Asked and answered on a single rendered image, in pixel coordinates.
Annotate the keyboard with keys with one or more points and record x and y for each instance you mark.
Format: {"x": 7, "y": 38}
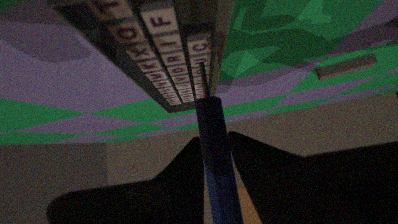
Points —
{"x": 156, "y": 44}

